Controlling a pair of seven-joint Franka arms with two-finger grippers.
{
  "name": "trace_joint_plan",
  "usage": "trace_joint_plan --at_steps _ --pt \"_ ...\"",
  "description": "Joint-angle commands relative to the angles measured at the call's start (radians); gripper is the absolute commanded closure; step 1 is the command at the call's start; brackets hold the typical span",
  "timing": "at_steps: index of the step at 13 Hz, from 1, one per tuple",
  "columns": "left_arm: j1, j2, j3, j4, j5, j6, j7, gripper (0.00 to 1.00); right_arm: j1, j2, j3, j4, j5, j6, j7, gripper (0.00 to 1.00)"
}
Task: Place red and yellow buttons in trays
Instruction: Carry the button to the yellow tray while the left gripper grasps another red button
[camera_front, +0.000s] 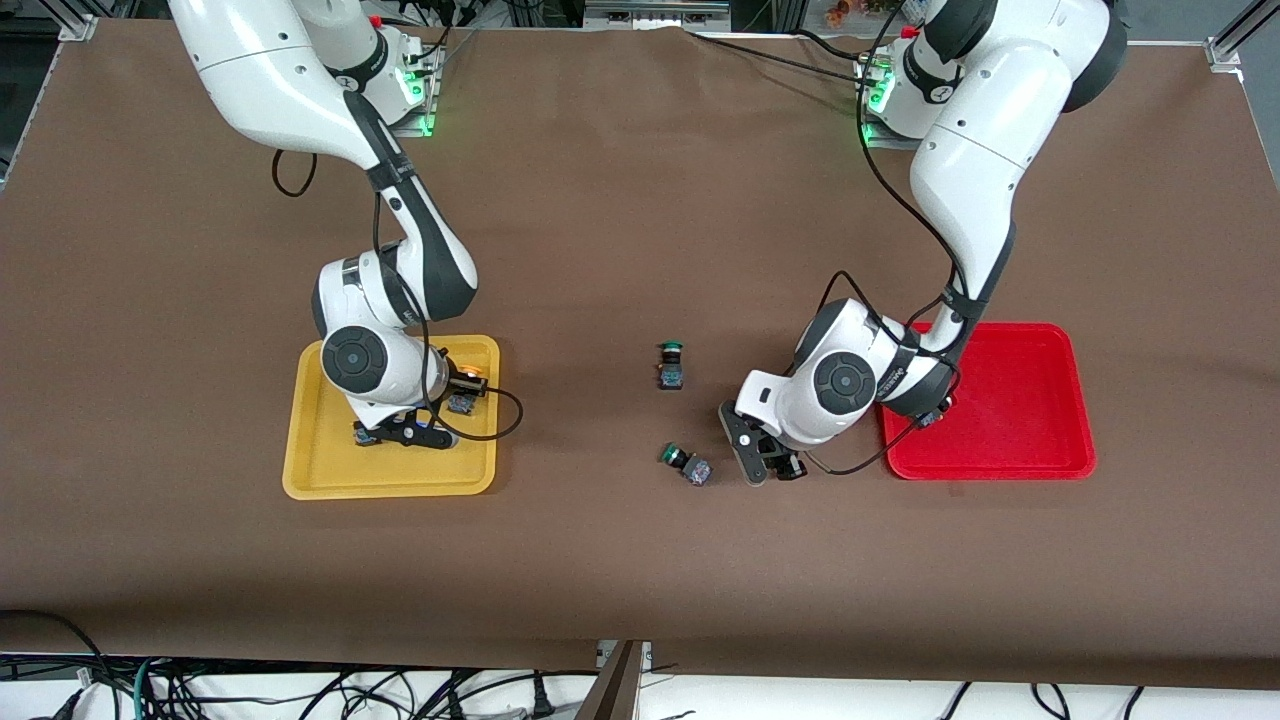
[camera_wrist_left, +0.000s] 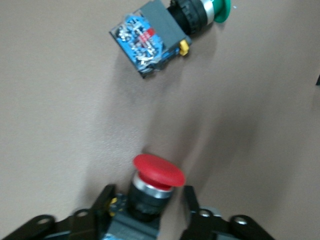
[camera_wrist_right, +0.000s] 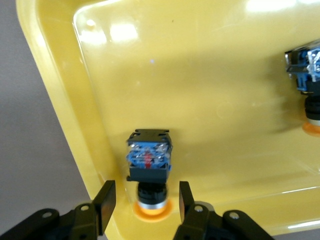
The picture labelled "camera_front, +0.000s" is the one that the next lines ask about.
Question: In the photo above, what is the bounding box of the black cable across mat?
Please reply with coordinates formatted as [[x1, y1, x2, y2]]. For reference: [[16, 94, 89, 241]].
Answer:
[[685, 30, 869, 81]]

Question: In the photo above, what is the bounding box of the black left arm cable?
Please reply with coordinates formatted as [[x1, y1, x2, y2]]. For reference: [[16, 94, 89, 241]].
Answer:
[[800, 0, 968, 478]]

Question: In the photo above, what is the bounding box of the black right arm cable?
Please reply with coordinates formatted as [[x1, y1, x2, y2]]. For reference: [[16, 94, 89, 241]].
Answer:
[[270, 60, 525, 442]]

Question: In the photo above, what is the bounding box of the aluminium corner profile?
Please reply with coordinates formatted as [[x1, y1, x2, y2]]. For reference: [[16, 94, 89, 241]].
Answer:
[[40, 0, 101, 44], [1204, 0, 1280, 71]]

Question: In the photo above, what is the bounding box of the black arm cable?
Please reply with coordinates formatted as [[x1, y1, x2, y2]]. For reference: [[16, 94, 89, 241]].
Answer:
[[270, 60, 525, 442], [800, 0, 968, 478]]

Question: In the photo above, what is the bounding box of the thick black floor cable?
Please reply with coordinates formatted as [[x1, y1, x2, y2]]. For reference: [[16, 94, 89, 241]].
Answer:
[[0, 608, 107, 701]]

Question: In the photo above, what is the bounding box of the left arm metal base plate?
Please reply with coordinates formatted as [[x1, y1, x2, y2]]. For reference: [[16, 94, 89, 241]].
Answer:
[[857, 52, 937, 153]]

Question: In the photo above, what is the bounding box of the red plastic tray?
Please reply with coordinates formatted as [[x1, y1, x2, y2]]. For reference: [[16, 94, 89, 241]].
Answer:
[[878, 322, 1098, 482]]

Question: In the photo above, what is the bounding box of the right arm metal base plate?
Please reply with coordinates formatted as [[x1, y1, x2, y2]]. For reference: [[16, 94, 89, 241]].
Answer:
[[392, 30, 447, 139]]

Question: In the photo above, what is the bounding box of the green floor cable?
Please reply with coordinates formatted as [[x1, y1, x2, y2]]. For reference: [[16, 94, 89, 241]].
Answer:
[[130, 655, 163, 720]]

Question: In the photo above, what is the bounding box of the brown table mat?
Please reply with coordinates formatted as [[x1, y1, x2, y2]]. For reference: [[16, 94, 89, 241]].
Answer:
[[0, 22, 1280, 691]]

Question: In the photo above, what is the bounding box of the aluminium frame post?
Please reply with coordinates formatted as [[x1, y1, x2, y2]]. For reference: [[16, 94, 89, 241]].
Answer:
[[575, 640, 653, 720]]

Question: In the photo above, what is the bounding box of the yellow plastic tray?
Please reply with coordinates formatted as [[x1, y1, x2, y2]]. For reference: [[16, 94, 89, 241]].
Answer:
[[282, 334, 501, 500]]

